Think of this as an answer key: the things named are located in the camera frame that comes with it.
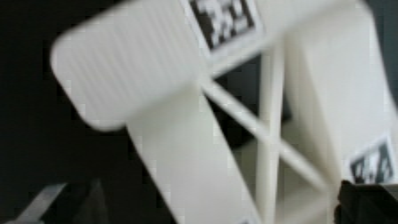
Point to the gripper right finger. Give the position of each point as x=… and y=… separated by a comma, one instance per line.
x=366, y=204

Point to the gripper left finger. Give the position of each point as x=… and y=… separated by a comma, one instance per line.
x=66, y=204

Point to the white chair back frame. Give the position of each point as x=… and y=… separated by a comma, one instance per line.
x=240, y=81

